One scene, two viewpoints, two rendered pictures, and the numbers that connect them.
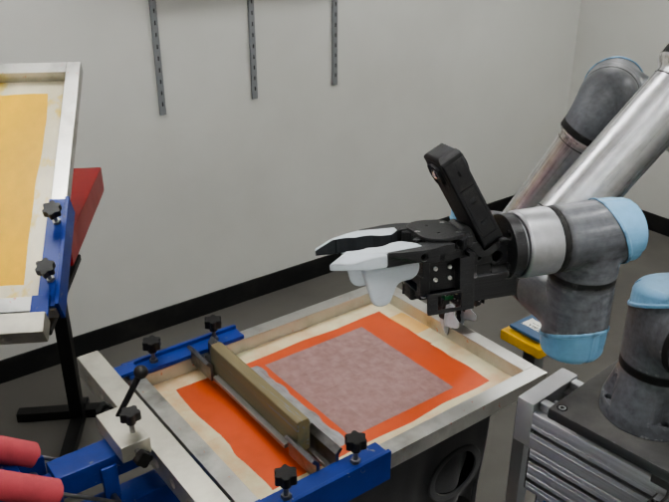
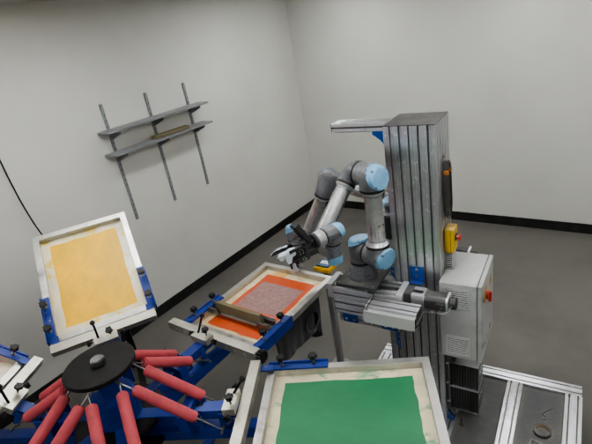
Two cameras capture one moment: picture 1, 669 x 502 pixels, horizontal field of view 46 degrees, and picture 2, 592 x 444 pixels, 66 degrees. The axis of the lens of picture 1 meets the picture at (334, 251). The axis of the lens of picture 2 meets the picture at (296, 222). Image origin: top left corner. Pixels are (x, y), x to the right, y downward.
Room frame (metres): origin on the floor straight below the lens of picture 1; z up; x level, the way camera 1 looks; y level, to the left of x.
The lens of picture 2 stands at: (-0.96, 0.30, 2.54)
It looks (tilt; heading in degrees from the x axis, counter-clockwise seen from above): 23 degrees down; 346
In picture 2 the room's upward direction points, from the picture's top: 10 degrees counter-clockwise
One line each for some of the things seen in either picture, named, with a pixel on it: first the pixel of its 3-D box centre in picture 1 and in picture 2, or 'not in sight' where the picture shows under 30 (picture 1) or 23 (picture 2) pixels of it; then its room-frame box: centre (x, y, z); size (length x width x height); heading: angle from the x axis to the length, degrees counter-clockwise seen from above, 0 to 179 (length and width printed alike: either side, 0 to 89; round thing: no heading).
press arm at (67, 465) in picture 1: (98, 462); (196, 350); (1.17, 0.45, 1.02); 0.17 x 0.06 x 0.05; 127
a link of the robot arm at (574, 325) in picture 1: (567, 305); (331, 251); (0.81, -0.28, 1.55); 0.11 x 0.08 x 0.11; 18
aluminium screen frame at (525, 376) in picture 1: (334, 379); (262, 301); (1.51, 0.00, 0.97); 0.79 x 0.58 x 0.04; 127
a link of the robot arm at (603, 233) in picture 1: (589, 236); (331, 233); (0.80, -0.29, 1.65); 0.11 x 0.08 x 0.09; 108
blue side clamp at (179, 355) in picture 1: (185, 360); (205, 311); (1.59, 0.36, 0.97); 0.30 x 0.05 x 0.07; 127
